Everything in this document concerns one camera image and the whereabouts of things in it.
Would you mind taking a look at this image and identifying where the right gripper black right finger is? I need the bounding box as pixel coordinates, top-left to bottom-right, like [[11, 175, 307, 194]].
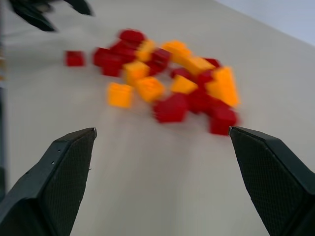
[[228, 125, 315, 236]]

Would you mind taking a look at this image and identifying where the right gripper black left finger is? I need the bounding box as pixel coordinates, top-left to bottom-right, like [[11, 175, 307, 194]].
[[0, 127, 97, 236]]

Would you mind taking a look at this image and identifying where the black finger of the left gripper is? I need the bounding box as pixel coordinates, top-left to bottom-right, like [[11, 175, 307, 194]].
[[9, 0, 57, 32], [63, 0, 95, 17]]

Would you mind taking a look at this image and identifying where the red toy block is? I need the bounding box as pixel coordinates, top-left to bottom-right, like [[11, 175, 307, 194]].
[[196, 70, 215, 86], [93, 47, 124, 68], [119, 29, 146, 45], [153, 92, 189, 123], [65, 50, 86, 67], [204, 58, 222, 69], [100, 63, 124, 77], [151, 48, 172, 65], [209, 104, 239, 136], [170, 67, 195, 79], [109, 40, 138, 62], [187, 88, 215, 114], [145, 61, 168, 76]]

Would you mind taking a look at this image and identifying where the orange toy block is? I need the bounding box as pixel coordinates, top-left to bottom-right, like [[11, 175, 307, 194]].
[[205, 66, 241, 108], [134, 76, 165, 103], [107, 82, 134, 109], [135, 39, 156, 62], [122, 60, 150, 86], [170, 75, 199, 94], [177, 56, 215, 74], [161, 40, 192, 62]]

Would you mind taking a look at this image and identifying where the dark upright frame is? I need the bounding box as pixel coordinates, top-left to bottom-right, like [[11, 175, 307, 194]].
[[0, 31, 7, 200]]

